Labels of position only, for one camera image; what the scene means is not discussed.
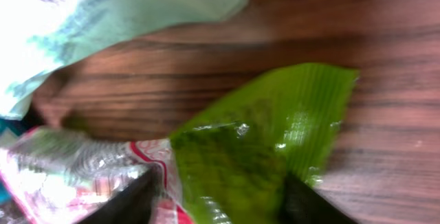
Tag green clear candy bag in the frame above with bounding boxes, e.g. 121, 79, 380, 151
0, 62, 360, 224

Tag blue Oreo cookie pack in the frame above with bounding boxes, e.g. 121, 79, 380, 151
1, 119, 20, 203

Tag teal white snack packet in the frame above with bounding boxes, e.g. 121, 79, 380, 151
1, 0, 248, 120

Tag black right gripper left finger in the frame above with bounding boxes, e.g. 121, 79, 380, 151
79, 167, 162, 224

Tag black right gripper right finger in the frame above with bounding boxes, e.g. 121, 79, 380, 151
278, 173, 358, 224

